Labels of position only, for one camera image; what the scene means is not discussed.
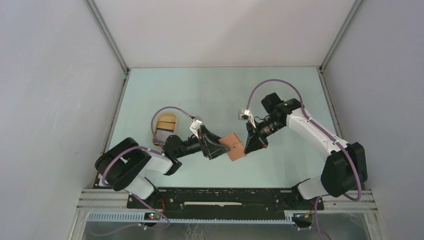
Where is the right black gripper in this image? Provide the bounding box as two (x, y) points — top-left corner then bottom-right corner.
(244, 116), (284, 154)

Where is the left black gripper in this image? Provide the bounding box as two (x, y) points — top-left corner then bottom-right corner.
(175, 125), (230, 160)

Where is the yellow oval tray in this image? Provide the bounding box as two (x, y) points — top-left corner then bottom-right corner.
(152, 111), (178, 147)

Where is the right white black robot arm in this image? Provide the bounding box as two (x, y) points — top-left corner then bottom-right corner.
(239, 92), (368, 209)

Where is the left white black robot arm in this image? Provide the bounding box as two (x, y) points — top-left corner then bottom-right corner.
(94, 125), (231, 208)

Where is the credit card stack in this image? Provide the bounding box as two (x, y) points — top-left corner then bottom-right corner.
(153, 121), (176, 146)

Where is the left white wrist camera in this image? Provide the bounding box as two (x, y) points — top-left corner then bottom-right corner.
(189, 115), (203, 134)

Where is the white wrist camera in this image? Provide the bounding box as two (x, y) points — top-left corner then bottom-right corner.
(189, 115), (203, 134)
(238, 108), (256, 128)

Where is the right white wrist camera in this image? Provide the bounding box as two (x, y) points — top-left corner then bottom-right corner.
(238, 108), (256, 128)

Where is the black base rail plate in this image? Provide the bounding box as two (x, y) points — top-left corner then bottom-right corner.
(147, 187), (324, 221)

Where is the aluminium frame rail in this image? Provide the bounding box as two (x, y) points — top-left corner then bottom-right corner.
(77, 187), (377, 224)

